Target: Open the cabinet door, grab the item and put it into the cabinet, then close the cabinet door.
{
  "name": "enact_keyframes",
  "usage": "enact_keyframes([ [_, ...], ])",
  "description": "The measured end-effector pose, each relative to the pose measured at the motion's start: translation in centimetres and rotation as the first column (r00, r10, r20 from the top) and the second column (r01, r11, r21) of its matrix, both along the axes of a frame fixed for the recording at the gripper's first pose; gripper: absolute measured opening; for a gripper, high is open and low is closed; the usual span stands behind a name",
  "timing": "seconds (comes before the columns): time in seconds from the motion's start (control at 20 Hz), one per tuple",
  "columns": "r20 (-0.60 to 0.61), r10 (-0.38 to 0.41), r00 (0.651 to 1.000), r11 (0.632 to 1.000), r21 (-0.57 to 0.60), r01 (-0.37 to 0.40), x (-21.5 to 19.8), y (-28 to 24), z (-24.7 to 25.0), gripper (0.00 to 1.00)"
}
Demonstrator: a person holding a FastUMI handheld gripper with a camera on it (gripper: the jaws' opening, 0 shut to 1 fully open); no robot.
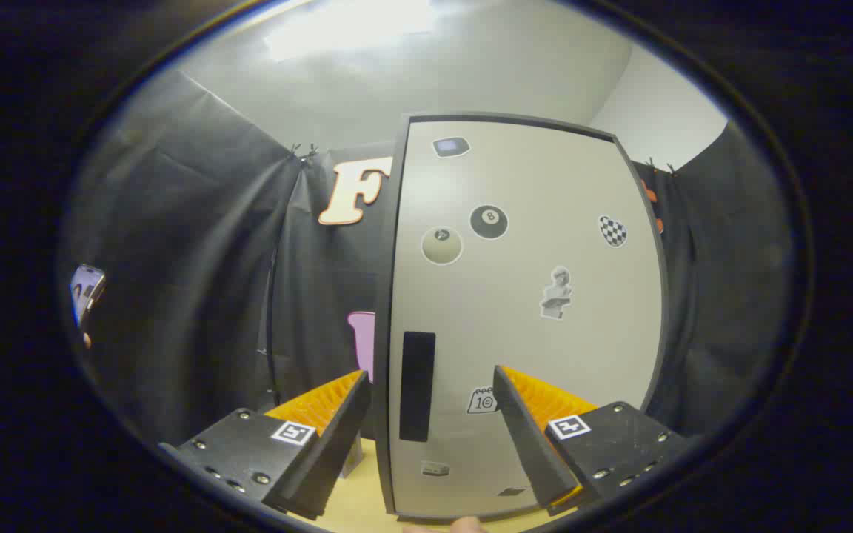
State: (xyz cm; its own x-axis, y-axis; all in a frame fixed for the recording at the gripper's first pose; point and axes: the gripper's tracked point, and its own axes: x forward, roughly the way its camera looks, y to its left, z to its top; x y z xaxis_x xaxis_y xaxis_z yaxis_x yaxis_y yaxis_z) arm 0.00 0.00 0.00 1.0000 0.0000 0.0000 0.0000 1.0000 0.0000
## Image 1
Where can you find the black backdrop cloth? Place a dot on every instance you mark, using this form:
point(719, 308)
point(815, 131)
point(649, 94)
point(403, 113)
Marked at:
point(197, 259)

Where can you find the smartphone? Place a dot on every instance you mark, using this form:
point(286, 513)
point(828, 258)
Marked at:
point(80, 289)

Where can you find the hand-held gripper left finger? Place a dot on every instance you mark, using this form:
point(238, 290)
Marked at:
point(330, 459)

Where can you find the grey cabinet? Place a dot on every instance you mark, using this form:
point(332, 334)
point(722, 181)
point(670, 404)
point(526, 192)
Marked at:
point(386, 259)

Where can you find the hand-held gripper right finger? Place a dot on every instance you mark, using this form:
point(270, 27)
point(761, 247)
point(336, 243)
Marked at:
point(530, 444)

